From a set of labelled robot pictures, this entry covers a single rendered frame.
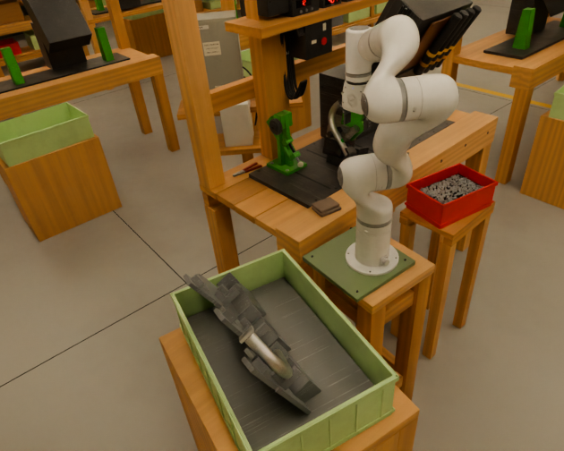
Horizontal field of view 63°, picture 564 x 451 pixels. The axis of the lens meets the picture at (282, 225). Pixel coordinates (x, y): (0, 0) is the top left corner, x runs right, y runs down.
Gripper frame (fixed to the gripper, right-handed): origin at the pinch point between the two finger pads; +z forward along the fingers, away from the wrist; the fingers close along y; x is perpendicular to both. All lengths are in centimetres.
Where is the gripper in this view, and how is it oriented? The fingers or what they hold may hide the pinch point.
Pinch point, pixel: (356, 123)
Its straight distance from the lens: 164.7
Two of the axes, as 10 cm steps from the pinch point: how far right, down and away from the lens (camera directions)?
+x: 7.4, -4.4, 5.1
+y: 6.6, 4.0, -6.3
